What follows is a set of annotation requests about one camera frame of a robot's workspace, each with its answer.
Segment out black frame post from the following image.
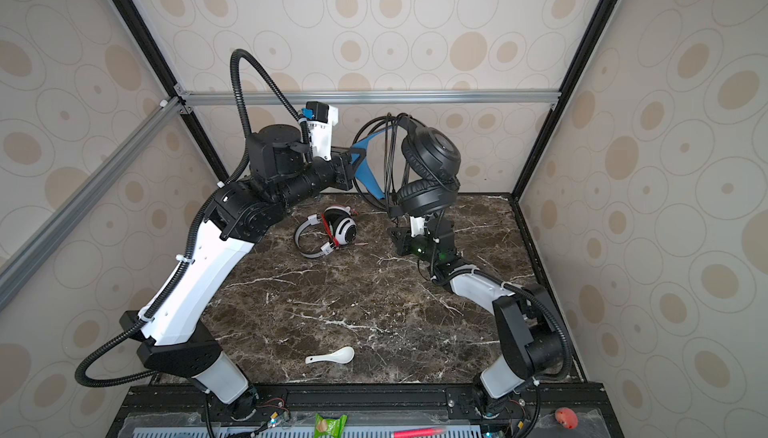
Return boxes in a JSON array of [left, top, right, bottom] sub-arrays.
[[511, 0, 641, 202], [110, 0, 229, 181]]

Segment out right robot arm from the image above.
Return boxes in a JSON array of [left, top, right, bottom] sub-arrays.
[[388, 215, 573, 399]]

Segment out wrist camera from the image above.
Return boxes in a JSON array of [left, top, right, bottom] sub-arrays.
[[302, 101, 339, 161], [409, 216, 426, 237]]

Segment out left black frame post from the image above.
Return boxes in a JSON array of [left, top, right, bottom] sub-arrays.
[[110, 0, 229, 181]]

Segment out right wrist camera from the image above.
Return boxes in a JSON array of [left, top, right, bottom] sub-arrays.
[[409, 216, 426, 237]]

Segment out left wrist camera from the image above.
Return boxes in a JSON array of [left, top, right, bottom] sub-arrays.
[[302, 101, 339, 161]]

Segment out black headphone cable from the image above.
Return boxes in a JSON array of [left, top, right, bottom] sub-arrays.
[[377, 113, 421, 229]]

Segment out horizontal aluminium rail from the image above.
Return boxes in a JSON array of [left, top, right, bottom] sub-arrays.
[[181, 89, 560, 106]]

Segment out right black frame post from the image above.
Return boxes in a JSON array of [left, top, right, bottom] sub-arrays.
[[511, 0, 641, 202]]

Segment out left slanted aluminium rail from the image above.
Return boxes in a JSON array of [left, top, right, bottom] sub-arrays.
[[1, 97, 181, 308]]

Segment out white headphones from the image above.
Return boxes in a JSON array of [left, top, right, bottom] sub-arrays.
[[293, 205, 357, 259]]

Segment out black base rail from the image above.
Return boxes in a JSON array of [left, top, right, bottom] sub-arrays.
[[122, 381, 607, 424]]

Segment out black headphones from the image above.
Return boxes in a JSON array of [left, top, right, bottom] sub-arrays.
[[352, 113, 461, 220]]

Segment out green snack packet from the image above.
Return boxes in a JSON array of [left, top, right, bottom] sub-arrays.
[[313, 414, 348, 438]]

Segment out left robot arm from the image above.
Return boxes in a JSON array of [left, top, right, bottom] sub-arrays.
[[74, 49, 359, 419]]

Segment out red round button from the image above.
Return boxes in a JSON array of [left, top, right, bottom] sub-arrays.
[[554, 407, 579, 429]]

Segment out pink pen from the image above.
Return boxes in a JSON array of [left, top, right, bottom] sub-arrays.
[[392, 427, 447, 438]]

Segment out white ceramic spoon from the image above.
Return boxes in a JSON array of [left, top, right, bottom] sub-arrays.
[[305, 346, 355, 364]]

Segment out red headphone cable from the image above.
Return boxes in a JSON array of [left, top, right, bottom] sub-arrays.
[[320, 209, 368, 250]]

